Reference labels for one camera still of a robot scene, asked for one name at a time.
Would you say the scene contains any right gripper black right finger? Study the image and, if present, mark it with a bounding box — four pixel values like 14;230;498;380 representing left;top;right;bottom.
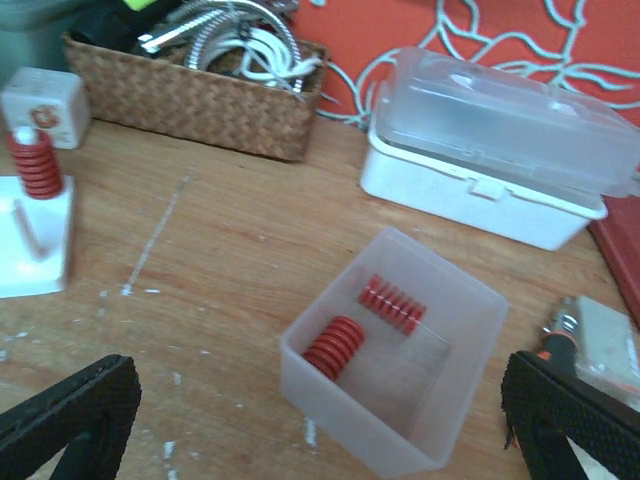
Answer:
501;350;639;479

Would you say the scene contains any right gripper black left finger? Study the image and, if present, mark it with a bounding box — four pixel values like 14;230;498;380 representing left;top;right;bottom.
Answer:
1;354;142;479

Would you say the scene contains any flexible metal hose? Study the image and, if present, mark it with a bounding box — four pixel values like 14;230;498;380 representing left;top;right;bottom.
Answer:
137;0;304;94

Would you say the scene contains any white cube power adapter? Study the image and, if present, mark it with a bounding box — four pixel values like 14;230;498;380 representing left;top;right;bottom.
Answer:
1;67;91;150

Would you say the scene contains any small grey metal box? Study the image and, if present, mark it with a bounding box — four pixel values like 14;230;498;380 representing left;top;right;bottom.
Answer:
575;296;639;388

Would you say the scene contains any green black cordless drill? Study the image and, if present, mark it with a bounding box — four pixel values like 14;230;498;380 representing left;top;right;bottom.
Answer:
68;0;182;51

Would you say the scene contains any grey plastic toolbox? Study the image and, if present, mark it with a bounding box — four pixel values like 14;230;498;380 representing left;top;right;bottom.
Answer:
0;0;92;82

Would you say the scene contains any red book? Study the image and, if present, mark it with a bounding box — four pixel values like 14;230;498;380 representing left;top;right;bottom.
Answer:
588;196;640;327

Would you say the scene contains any translucent plastic spring bin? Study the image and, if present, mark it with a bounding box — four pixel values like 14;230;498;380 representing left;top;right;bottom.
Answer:
280;228;509;479

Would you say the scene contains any woven wicker basket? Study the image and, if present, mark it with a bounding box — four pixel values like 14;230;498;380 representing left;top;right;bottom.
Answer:
62;34;329;162

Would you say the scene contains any white clear-lid storage box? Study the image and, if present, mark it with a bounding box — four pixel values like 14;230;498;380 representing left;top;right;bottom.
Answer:
360;47;639;251

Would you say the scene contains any red spring far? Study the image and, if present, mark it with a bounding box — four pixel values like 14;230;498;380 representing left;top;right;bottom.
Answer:
358;274;427;337

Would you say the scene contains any red spring left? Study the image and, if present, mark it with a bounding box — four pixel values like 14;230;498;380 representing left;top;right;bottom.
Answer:
302;316;366;381

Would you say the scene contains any white peg fixture base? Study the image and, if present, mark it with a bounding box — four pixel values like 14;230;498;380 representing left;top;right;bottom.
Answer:
0;125;77;300

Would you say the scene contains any large red spring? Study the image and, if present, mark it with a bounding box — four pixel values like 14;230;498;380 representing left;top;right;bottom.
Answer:
7;129;64;200

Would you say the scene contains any white coiled cable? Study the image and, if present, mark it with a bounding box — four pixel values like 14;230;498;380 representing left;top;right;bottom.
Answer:
202;27;324;91

